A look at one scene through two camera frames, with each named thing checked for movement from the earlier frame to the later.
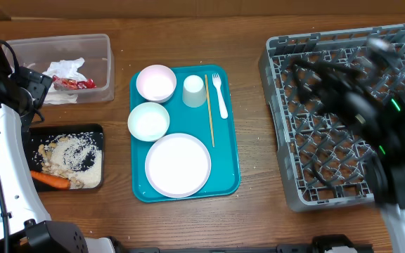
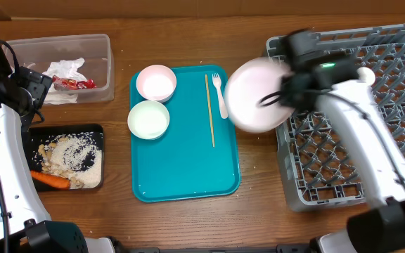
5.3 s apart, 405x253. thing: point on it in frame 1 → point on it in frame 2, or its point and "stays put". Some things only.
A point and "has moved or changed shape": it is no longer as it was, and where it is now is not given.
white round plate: x=178 y=165 → x=249 y=82
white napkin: x=68 y=69 stays put
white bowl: x=148 y=121 stays put
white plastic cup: x=194 y=91 has moved or changed shape
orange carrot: x=50 y=180 stays put
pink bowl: x=156 y=83 stays put
